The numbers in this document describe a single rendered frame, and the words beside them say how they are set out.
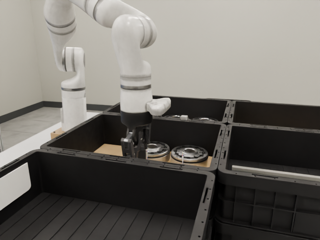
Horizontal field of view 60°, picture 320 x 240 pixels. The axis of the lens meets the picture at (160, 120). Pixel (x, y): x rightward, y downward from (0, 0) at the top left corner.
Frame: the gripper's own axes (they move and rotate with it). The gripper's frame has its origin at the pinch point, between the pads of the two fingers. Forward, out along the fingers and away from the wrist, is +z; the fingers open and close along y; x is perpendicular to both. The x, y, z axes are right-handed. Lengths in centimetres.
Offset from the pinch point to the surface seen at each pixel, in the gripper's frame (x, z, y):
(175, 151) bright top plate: 7.0, 0.7, -11.2
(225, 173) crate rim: 21.9, -6.6, 11.2
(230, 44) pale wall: 1, -14, -327
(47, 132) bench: -69, 17, -50
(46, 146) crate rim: -17.9, -6.5, 10.3
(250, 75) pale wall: 30, 26, -329
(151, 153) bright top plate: 1.0, 0.6, -7.9
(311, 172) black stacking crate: 42.5, 3.6, -15.2
